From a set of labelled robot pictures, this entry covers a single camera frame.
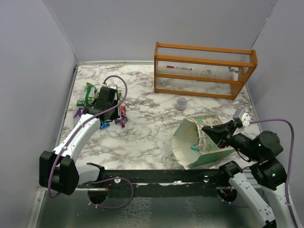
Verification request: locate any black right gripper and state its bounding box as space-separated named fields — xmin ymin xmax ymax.
xmin=202 ymin=118 xmax=262 ymax=161

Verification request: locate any small green snack packet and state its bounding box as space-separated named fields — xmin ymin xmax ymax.
xmin=76 ymin=83 xmax=97 ymax=107

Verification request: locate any red snack packet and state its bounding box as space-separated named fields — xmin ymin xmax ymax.
xmin=119 ymin=105 xmax=127 ymax=118

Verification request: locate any blue snack packet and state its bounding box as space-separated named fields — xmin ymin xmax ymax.
xmin=99 ymin=123 xmax=110 ymax=130

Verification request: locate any purple Fox's candy bag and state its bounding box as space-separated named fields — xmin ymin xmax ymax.
xmin=115 ymin=117 xmax=128 ymax=128

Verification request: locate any printed paper bag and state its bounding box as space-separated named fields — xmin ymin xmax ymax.
xmin=161 ymin=114 xmax=235 ymax=170

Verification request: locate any purple snack packet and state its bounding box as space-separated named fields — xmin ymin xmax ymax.
xmin=73 ymin=107 xmax=84 ymax=126

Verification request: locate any teal Fox's candy bag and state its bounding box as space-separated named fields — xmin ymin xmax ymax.
xmin=190 ymin=144 xmax=200 ymax=151

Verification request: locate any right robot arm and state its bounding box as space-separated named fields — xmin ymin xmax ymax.
xmin=202 ymin=120 xmax=302 ymax=228

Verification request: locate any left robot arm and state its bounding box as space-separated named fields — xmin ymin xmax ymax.
xmin=39 ymin=87 xmax=119 ymax=195

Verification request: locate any clear plastic cup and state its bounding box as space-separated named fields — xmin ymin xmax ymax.
xmin=176 ymin=97 xmax=188 ymax=111

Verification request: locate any purple marker pen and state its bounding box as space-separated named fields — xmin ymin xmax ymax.
xmin=166 ymin=66 xmax=192 ymax=70

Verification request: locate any orange wooden shelf rack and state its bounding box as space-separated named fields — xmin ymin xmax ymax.
xmin=154 ymin=42 xmax=258 ymax=100

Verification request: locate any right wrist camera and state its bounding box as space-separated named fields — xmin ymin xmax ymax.
xmin=233 ymin=109 xmax=251 ymax=128

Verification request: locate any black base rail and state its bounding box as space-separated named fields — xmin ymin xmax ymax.
xmin=78 ymin=161 xmax=241 ymax=199

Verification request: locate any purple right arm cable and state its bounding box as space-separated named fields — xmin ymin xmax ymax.
xmin=249 ymin=118 xmax=300 ymax=228

